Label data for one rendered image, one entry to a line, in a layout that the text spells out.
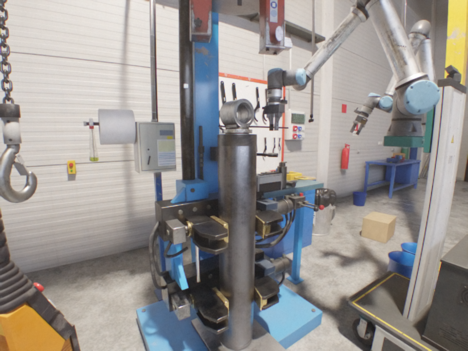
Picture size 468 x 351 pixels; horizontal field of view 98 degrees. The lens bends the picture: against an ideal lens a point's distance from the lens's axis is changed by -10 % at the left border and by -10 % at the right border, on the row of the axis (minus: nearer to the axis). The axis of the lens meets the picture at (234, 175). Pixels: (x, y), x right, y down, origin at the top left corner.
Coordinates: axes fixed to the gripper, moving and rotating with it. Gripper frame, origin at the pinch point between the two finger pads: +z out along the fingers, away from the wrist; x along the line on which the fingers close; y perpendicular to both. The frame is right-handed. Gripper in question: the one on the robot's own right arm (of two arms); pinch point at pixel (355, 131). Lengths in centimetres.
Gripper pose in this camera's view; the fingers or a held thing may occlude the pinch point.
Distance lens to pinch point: 221.0
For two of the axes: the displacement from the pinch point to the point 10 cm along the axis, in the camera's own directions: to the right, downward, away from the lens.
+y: 5.5, 5.1, -6.6
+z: -3.4, 8.6, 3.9
